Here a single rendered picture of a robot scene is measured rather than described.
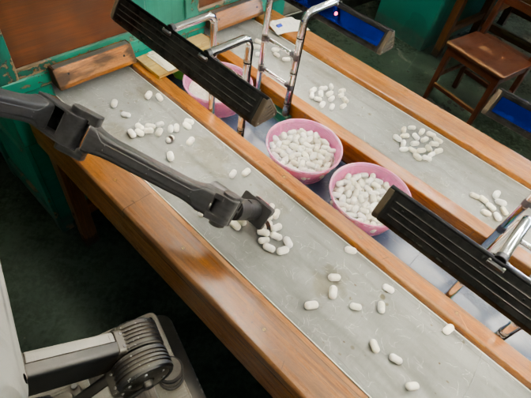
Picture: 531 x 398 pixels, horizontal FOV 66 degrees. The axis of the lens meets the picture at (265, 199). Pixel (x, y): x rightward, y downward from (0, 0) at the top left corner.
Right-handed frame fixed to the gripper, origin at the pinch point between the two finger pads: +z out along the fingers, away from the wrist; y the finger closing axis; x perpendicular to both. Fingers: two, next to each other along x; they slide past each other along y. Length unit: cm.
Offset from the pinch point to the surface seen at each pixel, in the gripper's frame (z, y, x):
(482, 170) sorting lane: 56, -37, -47
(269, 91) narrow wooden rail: 33, 40, -28
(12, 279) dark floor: 4, 79, 99
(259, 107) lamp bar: -22.1, 8.0, -24.4
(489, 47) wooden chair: 191, 11, -128
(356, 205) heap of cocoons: 18.9, -16.6, -14.8
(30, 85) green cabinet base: -23, 85, 14
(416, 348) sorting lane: 0, -54, 2
